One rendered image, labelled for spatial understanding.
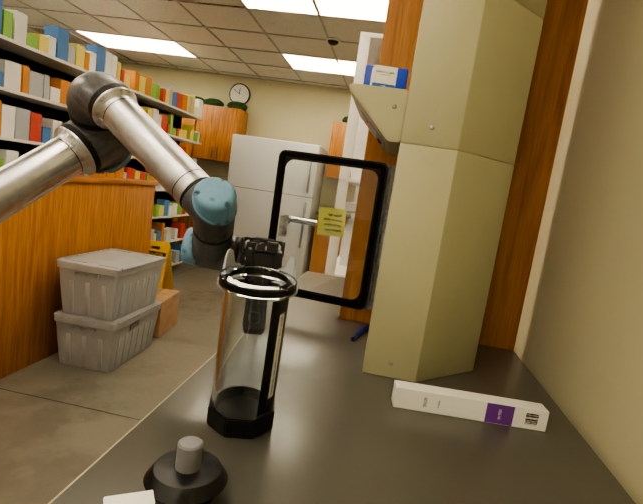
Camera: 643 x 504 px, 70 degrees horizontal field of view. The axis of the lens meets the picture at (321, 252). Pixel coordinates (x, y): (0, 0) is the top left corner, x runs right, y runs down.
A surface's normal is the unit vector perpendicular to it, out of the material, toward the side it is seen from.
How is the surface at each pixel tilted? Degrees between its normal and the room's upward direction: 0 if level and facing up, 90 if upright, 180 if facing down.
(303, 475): 0
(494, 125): 90
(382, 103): 90
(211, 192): 47
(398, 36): 90
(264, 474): 0
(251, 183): 90
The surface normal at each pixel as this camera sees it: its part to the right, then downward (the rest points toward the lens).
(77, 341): -0.14, 0.22
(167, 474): 0.15, -0.98
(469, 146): 0.59, 0.20
